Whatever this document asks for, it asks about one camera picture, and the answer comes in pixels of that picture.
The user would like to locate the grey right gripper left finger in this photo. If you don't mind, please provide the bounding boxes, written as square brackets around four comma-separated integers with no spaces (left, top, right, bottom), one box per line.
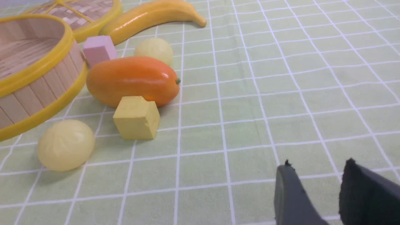
[274,160,328,225]

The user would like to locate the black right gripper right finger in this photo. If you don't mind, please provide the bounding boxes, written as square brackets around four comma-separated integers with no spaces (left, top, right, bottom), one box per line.
[339,158,400,225]

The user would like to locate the yellow bun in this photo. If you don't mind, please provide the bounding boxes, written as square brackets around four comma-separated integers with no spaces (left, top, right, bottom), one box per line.
[37,119,95,172]
[134,37,174,66]

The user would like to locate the woven bamboo steamer lid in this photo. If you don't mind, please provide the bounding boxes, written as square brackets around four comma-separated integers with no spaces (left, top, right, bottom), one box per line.
[24,0,123,43]

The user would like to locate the bamboo steamer tray yellow rim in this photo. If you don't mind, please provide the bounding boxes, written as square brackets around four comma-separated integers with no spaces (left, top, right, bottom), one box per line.
[0,14,88,141]

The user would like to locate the green checkered tablecloth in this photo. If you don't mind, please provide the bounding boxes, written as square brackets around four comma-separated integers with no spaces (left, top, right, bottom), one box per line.
[1,0,400,225]

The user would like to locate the yellow foam cube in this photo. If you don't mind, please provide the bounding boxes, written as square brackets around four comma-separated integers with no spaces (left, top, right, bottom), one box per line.
[113,96,160,140]

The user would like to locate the orange plastic mango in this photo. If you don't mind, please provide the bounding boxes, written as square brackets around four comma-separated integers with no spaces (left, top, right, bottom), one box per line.
[86,56,180,108]

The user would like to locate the yellow plastic banana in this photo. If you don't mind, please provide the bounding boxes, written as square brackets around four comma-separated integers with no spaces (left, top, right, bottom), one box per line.
[98,0,207,45]

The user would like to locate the pink foam cube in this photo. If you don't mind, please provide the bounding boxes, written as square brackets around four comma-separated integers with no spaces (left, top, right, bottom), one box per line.
[83,35,117,67]

